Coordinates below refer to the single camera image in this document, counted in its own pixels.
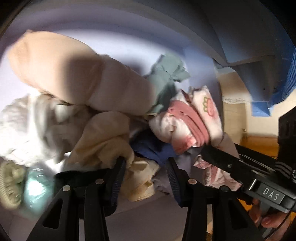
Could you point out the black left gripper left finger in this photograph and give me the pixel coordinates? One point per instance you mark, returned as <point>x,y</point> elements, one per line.
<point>91,196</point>

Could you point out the pink white patterned cloth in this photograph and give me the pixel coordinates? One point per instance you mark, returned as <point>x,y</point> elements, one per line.
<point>192,120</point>

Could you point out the dark blue cloth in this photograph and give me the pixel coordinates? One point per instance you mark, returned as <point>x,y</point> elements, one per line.
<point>153,149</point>

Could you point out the beige nylon stocking bundle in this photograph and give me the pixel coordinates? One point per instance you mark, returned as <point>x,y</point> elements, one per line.
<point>71,71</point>

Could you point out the light green ribbed sock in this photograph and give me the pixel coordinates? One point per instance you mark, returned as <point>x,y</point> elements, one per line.
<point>12,177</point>

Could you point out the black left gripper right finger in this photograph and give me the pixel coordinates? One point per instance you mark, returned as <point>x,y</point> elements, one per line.
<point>230,220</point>

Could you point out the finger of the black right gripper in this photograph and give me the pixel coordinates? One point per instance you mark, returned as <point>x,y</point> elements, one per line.
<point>238,170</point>
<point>255,159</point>

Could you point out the white drawer box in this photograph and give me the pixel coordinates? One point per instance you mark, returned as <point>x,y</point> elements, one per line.
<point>135,33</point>

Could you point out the white knotted cloth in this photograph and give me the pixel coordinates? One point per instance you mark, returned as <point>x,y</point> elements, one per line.
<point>41,128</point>

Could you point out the right hand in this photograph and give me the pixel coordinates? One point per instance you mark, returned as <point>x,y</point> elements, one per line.
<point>282,227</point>

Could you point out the blue striped fabric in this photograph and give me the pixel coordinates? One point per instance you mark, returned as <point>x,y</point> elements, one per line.
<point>286,84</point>

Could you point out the cream yellow cloth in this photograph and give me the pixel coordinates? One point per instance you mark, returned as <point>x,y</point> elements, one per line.
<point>104,139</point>

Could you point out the mint green sock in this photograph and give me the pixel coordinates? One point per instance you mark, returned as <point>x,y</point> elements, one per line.
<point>38,191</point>

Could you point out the sage green cloth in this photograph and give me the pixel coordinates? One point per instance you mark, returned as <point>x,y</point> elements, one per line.
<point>164,73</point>

